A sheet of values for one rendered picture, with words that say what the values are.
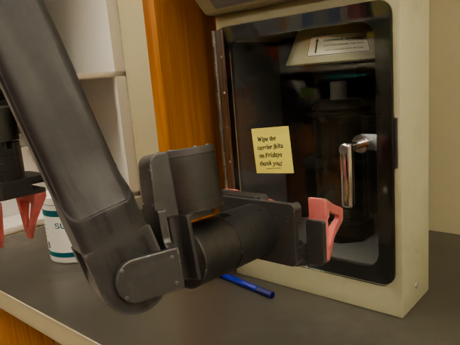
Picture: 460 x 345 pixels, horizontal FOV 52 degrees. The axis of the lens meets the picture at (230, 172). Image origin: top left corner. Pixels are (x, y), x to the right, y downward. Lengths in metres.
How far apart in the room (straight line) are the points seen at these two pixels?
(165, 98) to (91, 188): 0.45
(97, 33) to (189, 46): 1.03
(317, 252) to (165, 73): 0.45
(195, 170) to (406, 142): 0.37
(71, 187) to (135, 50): 1.34
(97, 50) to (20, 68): 1.49
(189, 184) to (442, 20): 0.80
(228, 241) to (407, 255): 0.37
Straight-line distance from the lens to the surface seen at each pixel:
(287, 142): 0.75
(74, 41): 2.00
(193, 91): 0.86
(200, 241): 0.41
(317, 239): 0.49
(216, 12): 0.81
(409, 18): 0.70
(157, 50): 0.82
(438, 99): 1.11
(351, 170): 0.65
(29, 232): 0.80
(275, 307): 0.79
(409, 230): 0.74
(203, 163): 0.42
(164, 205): 0.41
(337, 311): 0.77
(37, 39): 0.40
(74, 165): 0.39
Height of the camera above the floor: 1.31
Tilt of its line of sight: 11 degrees down
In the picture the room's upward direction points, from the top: 5 degrees counter-clockwise
